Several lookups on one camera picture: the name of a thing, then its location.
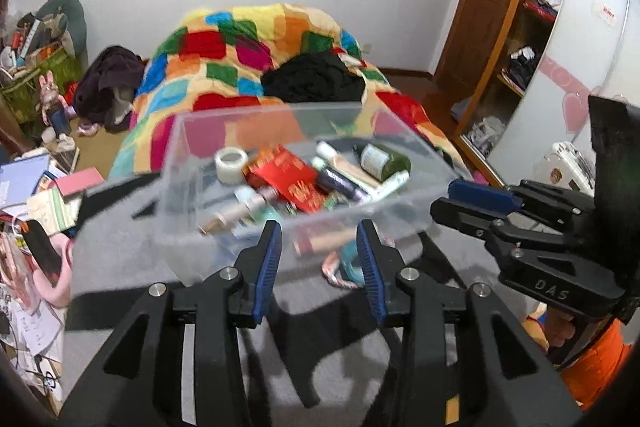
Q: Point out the pink notebook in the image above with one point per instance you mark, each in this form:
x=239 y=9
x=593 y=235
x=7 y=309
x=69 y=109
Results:
x=80 y=179

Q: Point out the red tea packet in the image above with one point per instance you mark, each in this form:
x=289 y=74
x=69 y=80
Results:
x=285 y=177

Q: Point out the white case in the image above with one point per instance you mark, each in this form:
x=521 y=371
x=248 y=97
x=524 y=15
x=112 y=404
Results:
x=565 y=167

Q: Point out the clear plastic storage box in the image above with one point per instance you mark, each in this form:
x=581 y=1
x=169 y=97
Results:
x=200 y=142

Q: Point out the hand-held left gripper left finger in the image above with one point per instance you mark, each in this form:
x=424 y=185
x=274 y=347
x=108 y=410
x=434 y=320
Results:
x=265 y=267

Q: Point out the green bottle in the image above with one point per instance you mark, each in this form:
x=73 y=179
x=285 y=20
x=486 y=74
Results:
x=387 y=162

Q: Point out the teal object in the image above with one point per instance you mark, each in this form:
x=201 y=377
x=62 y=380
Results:
x=350 y=262

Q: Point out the gold tube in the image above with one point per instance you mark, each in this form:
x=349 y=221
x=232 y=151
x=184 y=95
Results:
x=225 y=217

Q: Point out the pink plastic object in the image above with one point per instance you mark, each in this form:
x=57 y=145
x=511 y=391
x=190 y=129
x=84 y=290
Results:
x=62 y=292

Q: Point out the pink tube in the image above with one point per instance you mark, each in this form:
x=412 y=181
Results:
x=320 y=241

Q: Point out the colourful patchwork blanket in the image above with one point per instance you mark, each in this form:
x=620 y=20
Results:
x=210 y=47

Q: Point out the beige tube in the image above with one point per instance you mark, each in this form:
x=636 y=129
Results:
x=352 y=172

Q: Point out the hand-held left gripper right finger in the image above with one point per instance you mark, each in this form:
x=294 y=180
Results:
x=372 y=267

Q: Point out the rabbit plush toy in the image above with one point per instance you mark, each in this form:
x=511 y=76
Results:
x=55 y=107

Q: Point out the green and white booklet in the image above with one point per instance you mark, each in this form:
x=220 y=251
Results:
x=50 y=209

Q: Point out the black and orange tool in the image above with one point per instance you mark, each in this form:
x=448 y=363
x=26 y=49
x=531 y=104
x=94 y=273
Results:
x=42 y=247

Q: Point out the dark folded clothes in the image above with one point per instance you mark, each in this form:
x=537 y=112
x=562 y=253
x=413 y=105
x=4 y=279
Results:
x=522 y=67

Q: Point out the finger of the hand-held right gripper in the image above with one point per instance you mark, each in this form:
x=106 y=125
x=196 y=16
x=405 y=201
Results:
x=480 y=196
x=460 y=217

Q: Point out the blue and white book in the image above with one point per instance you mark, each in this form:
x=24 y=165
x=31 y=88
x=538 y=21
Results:
x=22 y=179

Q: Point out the white capped bottle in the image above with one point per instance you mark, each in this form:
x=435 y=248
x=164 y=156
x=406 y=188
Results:
x=326 y=150

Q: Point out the person's right hand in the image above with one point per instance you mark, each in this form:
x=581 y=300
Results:
x=557 y=332

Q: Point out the person's right forearm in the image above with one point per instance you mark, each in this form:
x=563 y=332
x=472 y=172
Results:
x=600 y=367

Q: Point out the grey and black blanket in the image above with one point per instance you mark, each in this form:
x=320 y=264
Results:
x=310 y=347

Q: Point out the white tube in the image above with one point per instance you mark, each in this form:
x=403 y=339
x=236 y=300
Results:
x=392 y=184

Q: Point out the dark tube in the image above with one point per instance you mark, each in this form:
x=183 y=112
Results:
x=340 y=182

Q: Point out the white cloth on floor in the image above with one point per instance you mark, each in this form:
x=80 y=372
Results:
x=487 y=132

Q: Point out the wooden wardrobe shelf unit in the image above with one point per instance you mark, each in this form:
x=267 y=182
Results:
x=510 y=84

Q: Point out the green bag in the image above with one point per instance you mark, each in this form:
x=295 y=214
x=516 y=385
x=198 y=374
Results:
x=65 y=67

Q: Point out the black garment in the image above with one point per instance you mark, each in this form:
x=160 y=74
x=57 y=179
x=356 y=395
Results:
x=310 y=77

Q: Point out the dark purple garment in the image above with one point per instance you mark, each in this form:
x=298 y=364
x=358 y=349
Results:
x=110 y=77

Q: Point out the clear tape roll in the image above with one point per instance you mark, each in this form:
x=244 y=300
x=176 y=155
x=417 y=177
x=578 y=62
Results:
x=230 y=174

